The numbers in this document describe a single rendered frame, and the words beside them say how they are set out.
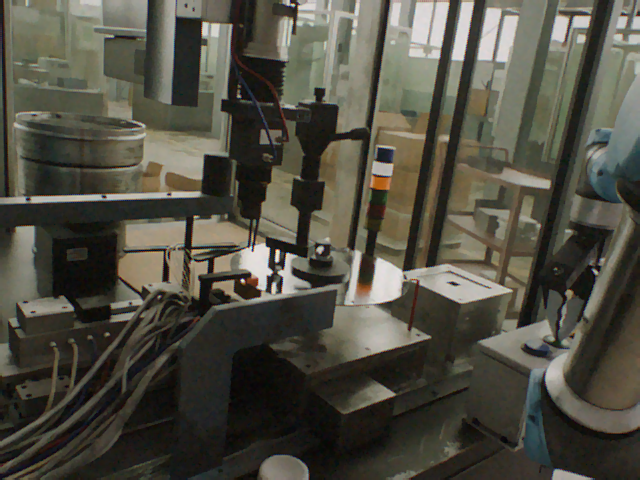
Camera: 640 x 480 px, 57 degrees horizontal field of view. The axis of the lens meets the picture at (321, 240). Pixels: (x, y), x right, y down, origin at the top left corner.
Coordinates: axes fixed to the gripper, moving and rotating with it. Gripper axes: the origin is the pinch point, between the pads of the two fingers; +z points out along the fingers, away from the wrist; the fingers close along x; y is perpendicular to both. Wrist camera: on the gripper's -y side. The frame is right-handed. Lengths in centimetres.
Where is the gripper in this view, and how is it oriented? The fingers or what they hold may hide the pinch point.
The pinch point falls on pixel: (557, 334)
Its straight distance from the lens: 110.4
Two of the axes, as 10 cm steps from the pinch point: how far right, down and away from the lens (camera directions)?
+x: -6.3, -2.9, 7.2
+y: 7.7, -0.9, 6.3
